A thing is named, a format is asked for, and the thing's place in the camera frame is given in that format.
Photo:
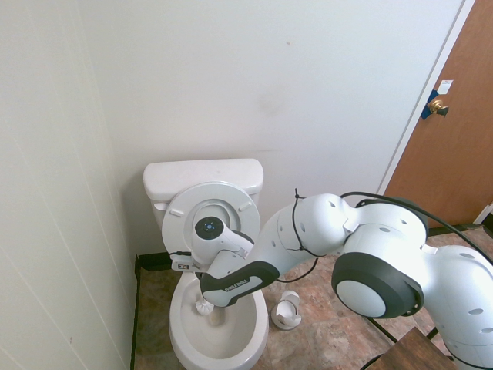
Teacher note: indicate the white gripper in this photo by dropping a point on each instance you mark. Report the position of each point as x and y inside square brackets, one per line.
[199, 266]

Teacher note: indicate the white toilet brush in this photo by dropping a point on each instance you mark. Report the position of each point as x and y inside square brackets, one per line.
[203, 307]

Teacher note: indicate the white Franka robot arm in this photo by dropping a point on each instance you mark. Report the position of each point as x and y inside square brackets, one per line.
[385, 250]

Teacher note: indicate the white toilet seat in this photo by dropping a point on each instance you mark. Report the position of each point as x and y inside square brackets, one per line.
[177, 231]

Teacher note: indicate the white toilet seat lid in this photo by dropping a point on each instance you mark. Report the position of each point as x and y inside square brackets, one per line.
[219, 210]

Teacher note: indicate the white toilet tank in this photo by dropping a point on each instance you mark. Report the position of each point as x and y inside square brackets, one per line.
[158, 217]

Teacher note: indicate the white toilet bowl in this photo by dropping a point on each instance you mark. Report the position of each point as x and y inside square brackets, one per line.
[231, 347]

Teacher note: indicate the white toilet brush holder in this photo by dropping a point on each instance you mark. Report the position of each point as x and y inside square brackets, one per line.
[285, 312]

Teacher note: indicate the white toilet tank lid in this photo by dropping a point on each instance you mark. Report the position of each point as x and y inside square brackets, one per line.
[200, 171]

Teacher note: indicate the long black baseboard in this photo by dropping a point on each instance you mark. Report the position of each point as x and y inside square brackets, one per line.
[154, 260]

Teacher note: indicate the short black baseboard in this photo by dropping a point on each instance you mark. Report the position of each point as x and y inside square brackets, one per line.
[135, 327]

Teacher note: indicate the dark wooden table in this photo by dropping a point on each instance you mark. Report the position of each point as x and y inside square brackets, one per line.
[416, 350]

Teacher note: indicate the thin black tripod leg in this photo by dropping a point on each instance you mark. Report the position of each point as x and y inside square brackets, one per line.
[432, 333]

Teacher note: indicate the blue tape strip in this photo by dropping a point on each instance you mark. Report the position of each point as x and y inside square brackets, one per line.
[425, 113]

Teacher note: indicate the brown wooden door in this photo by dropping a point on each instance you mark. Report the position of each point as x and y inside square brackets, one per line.
[454, 154]

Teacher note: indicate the brass door knob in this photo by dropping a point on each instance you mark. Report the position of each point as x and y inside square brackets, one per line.
[436, 105]

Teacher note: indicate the white plastic object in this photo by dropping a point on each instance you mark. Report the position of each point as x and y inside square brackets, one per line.
[486, 214]

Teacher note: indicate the white door sticker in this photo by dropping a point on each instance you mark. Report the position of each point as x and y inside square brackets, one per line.
[445, 86]

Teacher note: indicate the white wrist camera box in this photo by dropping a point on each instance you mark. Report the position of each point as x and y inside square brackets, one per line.
[181, 266]

